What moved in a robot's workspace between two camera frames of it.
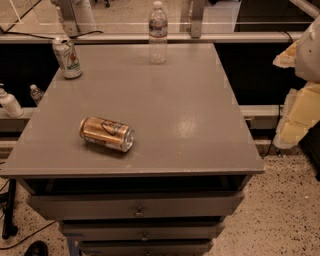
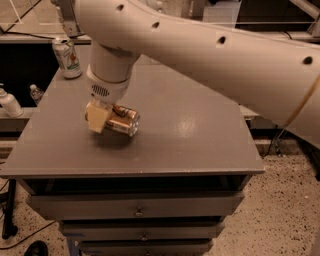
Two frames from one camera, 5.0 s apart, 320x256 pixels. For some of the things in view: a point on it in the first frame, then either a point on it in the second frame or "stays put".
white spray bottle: (10, 104) stays put
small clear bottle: (36, 93) stays put
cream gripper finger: (287, 58) to (96, 112)
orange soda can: (106, 132) to (123, 120)
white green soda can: (67, 57) stays put
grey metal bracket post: (83, 16) stays put
